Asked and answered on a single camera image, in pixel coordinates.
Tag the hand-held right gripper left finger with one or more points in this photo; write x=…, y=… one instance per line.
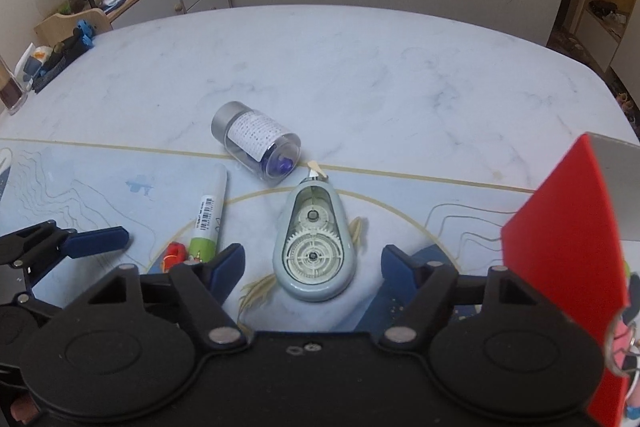
x=227, y=268

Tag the clear jar of purple pushpins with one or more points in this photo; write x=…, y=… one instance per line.
x=250, y=132

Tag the blue printed table mat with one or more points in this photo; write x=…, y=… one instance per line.
x=100, y=187

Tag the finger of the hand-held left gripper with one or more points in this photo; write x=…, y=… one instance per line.
x=97, y=242

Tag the wooden chair back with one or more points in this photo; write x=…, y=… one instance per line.
x=75, y=19

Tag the red box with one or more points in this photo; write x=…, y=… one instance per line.
x=560, y=257

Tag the pink pig figurine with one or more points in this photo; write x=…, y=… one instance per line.
x=625, y=337

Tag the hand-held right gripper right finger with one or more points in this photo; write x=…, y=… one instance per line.
x=397, y=264

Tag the white green glue pen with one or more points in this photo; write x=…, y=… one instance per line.
x=207, y=217

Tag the glass jar with brown contents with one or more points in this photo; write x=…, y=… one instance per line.
x=10, y=92

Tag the grey-green correction tape dispenser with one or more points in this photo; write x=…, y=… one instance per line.
x=315, y=257

